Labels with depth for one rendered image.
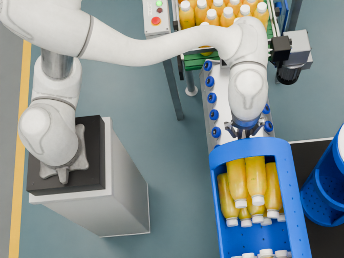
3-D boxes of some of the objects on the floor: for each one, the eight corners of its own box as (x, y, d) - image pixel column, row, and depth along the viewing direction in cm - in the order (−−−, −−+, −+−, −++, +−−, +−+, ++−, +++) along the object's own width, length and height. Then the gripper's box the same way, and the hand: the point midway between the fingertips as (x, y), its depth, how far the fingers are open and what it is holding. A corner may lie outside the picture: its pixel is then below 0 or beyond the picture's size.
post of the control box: (177, 120, 282) (154, 30, 189) (176, 114, 283) (153, 22, 191) (183, 120, 281) (163, 28, 189) (183, 114, 283) (163, 21, 191)
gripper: (265, 100, 132) (259, 129, 154) (221, 105, 133) (222, 133, 155) (269, 123, 129) (263, 149, 151) (224, 128, 130) (224, 153, 152)
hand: (242, 137), depth 150 cm, fingers closed
